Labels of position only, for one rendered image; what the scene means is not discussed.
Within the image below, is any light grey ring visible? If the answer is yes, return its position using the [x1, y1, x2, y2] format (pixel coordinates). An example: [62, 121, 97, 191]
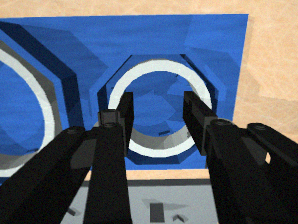
[0, 40, 62, 177]

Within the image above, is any blue tray with octagonal pockets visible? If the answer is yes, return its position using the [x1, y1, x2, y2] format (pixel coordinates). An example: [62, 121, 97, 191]
[0, 14, 249, 170]

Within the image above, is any white ring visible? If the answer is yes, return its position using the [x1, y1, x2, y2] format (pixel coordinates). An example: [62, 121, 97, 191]
[108, 58, 212, 157]

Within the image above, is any grey flat plate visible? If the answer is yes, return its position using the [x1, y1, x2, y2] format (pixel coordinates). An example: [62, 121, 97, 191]
[60, 178, 218, 224]

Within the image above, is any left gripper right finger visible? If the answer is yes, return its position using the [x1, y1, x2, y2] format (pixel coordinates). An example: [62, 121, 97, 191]
[183, 91, 298, 224]

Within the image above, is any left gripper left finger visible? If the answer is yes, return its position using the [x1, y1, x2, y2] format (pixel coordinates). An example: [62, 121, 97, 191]
[0, 92, 134, 224]

